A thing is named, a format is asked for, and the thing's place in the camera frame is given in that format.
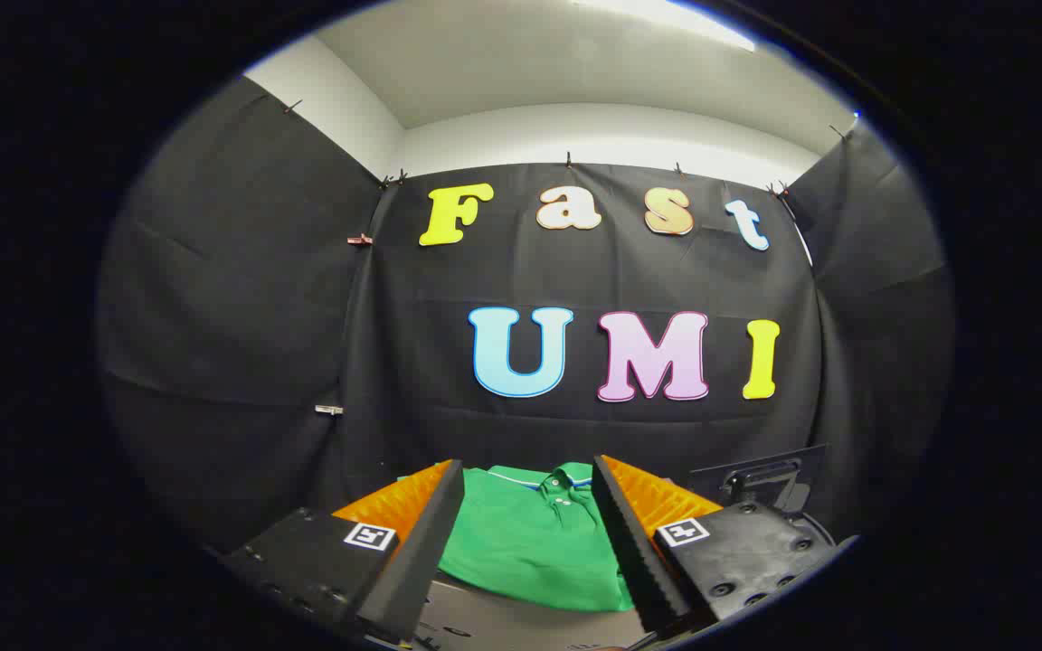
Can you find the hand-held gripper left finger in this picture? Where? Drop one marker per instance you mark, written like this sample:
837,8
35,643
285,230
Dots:
421,551

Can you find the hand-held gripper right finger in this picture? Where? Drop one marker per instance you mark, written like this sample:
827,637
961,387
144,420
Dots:
639,561

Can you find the green polo shirt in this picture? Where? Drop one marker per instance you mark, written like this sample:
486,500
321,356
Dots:
530,542

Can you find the white clip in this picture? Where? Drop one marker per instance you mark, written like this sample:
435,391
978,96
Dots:
329,410

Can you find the red clip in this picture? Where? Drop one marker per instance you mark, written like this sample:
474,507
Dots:
360,240

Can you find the row of black clips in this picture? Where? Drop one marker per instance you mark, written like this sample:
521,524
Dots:
568,162

